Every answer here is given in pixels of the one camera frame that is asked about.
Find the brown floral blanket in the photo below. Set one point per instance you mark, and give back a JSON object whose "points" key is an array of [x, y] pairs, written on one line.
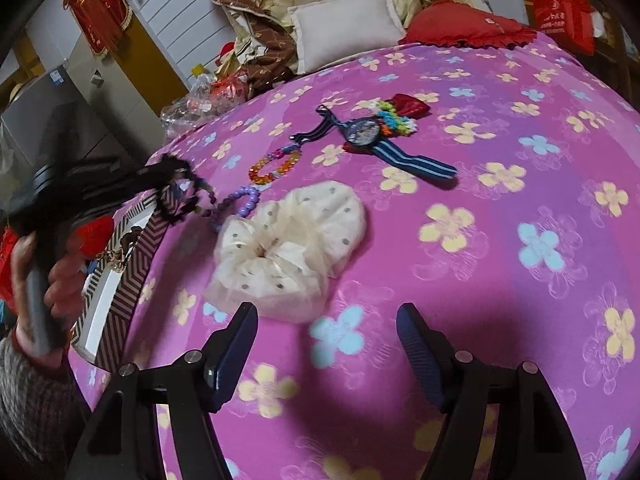
{"points": [[265, 45]]}

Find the red tasselled hanging ornament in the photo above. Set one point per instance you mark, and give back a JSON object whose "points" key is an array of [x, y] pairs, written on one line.
{"points": [[97, 10]]}

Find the chevron striped gift box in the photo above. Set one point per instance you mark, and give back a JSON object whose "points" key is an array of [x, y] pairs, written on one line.
{"points": [[145, 255]]}

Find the red shopping bag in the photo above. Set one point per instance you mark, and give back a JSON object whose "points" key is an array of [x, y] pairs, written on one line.
{"points": [[562, 15]]}

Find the person's left hand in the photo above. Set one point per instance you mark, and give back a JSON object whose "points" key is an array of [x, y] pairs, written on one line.
{"points": [[62, 280]]}

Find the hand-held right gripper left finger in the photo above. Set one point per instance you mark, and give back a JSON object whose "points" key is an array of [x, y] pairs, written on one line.
{"points": [[234, 360]]}

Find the cream dotted scrunchie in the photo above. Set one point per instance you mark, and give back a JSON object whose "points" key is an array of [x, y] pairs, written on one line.
{"points": [[287, 255]]}

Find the red frilled cushion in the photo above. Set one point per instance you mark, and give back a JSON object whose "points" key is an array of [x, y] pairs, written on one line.
{"points": [[465, 25]]}

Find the white slatted panel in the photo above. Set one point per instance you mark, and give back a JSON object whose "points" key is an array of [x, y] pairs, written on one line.
{"points": [[170, 15]]}

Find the red organza pouch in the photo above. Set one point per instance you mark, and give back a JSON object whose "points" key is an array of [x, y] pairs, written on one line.
{"points": [[412, 105]]}

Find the person's left forearm grey sleeve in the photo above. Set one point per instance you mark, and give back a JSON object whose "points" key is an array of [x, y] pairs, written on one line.
{"points": [[35, 400]]}

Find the pink floral blanket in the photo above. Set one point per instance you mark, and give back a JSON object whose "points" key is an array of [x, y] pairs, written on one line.
{"points": [[500, 240]]}

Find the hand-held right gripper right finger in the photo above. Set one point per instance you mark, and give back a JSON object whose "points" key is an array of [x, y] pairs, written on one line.
{"points": [[419, 355]]}

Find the small green toy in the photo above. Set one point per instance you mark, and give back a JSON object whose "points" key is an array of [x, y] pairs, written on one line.
{"points": [[395, 117]]}

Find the clear plastic bag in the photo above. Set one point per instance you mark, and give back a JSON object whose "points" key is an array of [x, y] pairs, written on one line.
{"points": [[195, 95]]}

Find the red fuzzy hair accessory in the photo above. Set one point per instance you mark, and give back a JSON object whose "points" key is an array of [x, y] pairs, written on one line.
{"points": [[95, 232]]}

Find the white refrigerator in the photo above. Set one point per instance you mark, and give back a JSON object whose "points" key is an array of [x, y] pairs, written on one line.
{"points": [[75, 95]]}

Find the white pillow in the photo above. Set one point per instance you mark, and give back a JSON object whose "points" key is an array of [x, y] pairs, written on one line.
{"points": [[345, 30]]}

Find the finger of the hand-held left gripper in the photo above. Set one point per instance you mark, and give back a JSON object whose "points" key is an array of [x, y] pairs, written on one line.
{"points": [[150, 175]]}

